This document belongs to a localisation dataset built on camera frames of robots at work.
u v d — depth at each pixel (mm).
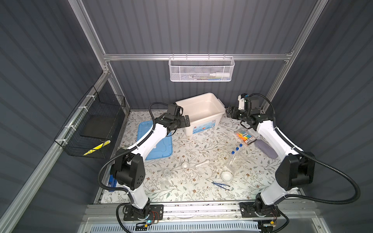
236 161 912
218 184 826
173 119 676
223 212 751
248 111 654
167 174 799
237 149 802
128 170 461
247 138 1016
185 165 882
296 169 445
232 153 787
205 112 1153
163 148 980
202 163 907
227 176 846
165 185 828
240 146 811
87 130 706
